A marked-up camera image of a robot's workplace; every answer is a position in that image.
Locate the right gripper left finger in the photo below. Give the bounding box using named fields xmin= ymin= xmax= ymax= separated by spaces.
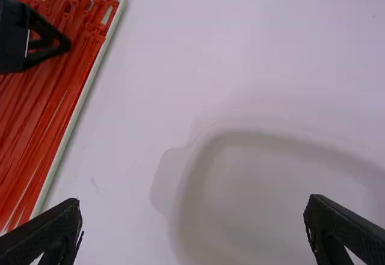
xmin=0 ymin=198 xmax=83 ymax=265

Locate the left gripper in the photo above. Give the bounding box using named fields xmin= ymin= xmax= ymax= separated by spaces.
xmin=0 ymin=0 xmax=72 ymax=75

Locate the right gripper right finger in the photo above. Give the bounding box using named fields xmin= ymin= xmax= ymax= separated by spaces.
xmin=303 ymin=193 xmax=385 ymax=265

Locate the pale tray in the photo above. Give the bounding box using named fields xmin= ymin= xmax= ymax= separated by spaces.
xmin=0 ymin=0 xmax=128 ymax=218

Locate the white dish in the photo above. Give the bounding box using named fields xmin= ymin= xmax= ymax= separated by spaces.
xmin=149 ymin=121 xmax=385 ymax=265

